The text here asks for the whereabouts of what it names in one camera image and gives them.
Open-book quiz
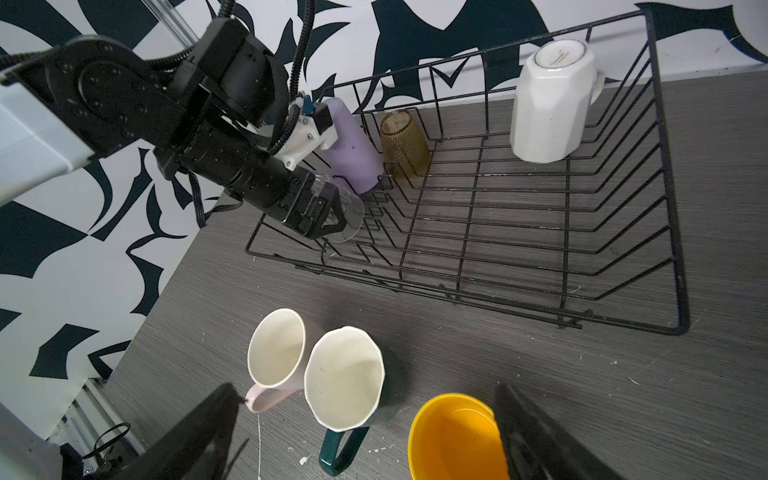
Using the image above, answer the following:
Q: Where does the black wire dish rack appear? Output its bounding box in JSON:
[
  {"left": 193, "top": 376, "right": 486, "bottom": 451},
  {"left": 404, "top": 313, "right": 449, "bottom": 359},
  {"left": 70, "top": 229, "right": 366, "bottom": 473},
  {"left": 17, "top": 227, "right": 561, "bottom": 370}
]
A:
[{"left": 246, "top": 4, "right": 691, "bottom": 336}]

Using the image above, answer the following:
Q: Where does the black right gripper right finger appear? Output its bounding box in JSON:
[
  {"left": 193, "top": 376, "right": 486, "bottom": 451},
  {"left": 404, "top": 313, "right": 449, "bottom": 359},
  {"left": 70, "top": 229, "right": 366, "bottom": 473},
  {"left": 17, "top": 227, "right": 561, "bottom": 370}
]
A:
[{"left": 493, "top": 382, "right": 622, "bottom": 480}]

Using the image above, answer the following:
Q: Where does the white faceted mug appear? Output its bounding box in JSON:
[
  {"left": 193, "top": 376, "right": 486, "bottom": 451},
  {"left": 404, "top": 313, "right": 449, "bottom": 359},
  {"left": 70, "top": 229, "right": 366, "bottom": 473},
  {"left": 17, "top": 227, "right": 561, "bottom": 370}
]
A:
[{"left": 510, "top": 39, "right": 605, "bottom": 164}]

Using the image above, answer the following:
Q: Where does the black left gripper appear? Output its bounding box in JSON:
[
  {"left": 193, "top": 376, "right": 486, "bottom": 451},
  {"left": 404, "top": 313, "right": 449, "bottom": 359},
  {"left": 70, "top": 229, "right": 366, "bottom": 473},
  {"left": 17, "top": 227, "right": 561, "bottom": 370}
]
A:
[{"left": 179, "top": 119, "right": 348, "bottom": 239}]

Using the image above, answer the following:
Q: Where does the olive textured glass cup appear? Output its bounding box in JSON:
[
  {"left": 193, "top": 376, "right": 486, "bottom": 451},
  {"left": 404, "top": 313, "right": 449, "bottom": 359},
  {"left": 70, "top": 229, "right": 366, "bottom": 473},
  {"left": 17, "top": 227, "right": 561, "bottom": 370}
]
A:
[{"left": 380, "top": 110, "right": 430, "bottom": 178}]

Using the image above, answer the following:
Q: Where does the dark green mug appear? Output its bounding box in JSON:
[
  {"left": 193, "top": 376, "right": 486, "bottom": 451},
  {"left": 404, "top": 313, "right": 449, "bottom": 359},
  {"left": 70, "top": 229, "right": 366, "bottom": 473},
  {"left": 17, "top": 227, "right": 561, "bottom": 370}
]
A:
[{"left": 304, "top": 326, "right": 408, "bottom": 477}]

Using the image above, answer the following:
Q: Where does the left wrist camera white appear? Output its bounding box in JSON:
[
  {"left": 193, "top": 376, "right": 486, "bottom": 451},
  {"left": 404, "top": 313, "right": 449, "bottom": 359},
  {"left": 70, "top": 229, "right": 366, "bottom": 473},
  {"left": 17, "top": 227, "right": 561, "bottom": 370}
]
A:
[{"left": 274, "top": 96, "right": 338, "bottom": 171}]

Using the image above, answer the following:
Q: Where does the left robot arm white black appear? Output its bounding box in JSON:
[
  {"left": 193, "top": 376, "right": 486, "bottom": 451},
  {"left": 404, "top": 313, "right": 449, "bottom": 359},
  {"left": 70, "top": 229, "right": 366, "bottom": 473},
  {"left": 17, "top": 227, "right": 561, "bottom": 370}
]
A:
[{"left": 1, "top": 1, "right": 364, "bottom": 242}]

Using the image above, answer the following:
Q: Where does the yellow mug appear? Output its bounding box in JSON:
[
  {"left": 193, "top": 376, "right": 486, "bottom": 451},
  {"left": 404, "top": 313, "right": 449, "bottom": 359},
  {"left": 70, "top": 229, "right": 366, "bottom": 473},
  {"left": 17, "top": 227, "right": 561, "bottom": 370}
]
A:
[{"left": 408, "top": 393, "right": 509, "bottom": 480}]

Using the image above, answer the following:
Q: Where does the lilac plastic cup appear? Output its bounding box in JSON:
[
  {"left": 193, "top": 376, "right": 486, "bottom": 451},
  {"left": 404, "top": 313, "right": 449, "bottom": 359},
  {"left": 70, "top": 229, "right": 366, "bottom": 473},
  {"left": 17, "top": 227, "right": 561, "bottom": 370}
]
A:
[{"left": 320, "top": 97, "right": 384, "bottom": 196}]

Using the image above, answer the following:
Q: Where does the pink cream mug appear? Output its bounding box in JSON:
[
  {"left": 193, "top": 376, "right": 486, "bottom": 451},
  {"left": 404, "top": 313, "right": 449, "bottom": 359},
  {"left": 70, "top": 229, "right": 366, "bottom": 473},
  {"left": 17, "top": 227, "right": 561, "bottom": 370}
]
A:
[{"left": 244, "top": 308, "right": 326, "bottom": 413}]

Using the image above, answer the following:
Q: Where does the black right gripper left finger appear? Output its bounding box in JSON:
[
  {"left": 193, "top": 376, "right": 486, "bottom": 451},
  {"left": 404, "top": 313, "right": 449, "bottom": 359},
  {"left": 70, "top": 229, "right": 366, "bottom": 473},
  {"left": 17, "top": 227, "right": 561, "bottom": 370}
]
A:
[{"left": 114, "top": 383, "right": 242, "bottom": 479}]

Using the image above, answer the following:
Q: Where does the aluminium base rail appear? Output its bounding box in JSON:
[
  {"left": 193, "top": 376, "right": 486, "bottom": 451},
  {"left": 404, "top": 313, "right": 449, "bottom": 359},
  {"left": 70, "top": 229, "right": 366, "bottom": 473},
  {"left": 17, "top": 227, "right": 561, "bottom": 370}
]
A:
[{"left": 48, "top": 379, "right": 146, "bottom": 476}]

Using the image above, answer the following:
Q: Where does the clear glass cup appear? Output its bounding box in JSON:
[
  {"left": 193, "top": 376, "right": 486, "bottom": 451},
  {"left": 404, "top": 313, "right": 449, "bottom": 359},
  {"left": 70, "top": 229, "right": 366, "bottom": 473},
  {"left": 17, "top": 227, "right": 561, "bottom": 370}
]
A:
[{"left": 314, "top": 173, "right": 365, "bottom": 243}]

